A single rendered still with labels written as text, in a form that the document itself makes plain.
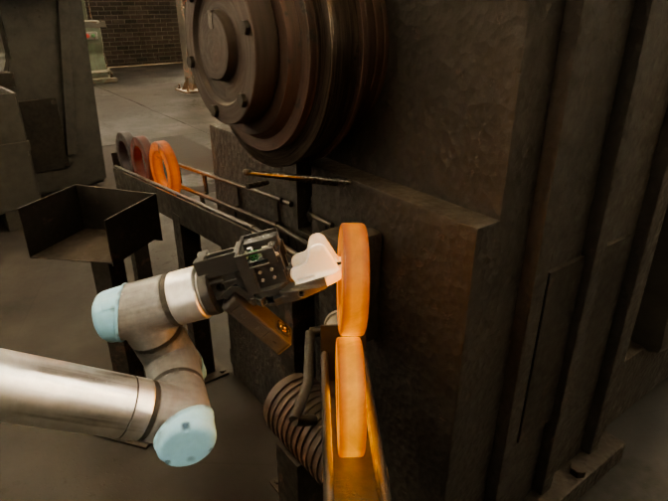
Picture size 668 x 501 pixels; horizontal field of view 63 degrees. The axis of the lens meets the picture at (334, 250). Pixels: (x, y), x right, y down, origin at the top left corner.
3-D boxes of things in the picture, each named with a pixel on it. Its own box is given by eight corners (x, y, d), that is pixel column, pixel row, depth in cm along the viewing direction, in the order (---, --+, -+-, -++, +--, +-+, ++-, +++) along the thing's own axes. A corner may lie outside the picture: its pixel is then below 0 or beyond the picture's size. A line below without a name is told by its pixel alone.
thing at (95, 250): (118, 389, 183) (76, 184, 153) (187, 405, 176) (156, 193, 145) (75, 430, 165) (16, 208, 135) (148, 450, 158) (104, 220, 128)
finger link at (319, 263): (352, 238, 69) (281, 256, 70) (363, 278, 71) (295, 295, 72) (350, 229, 72) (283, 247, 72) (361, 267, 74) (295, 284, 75)
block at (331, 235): (358, 320, 118) (360, 217, 108) (382, 337, 112) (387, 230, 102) (317, 337, 112) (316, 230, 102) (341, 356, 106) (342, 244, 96)
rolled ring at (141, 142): (142, 137, 178) (152, 136, 180) (125, 135, 192) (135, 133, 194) (153, 193, 184) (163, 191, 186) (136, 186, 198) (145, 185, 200)
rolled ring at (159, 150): (144, 150, 182) (154, 148, 184) (160, 204, 183) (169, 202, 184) (159, 134, 166) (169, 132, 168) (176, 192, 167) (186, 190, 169)
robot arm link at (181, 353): (167, 427, 77) (131, 376, 71) (158, 378, 86) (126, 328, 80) (219, 403, 79) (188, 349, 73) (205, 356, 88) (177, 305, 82)
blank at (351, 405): (356, 364, 83) (334, 365, 83) (362, 315, 71) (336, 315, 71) (362, 470, 74) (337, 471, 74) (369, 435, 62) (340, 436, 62)
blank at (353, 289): (361, 210, 80) (338, 210, 80) (373, 243, 65) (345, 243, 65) (356, 306, 85) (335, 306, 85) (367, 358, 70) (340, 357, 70)
